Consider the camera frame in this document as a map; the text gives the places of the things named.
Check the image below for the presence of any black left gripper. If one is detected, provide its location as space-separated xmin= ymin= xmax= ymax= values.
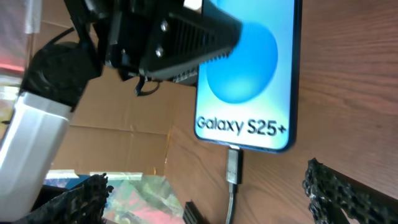
xmin=63 ymin=1 xmax=243 ymax=85

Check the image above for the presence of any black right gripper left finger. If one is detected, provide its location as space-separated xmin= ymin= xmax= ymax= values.
xmin=12 ymin=173 xmax=114 ymax=224

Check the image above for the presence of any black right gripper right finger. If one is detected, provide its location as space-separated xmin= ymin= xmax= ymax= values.
xmin=302 ymin=158 xmax=397 ymax=224

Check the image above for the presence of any blue Galaxy smartphone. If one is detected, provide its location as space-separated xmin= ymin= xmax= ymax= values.
xmin=194 ymin=0 xmax=302 ymax=154

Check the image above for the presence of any black USB charging cable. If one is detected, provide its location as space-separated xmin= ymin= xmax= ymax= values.
xmin=224 ymin=144 xmax=244 ymax=224

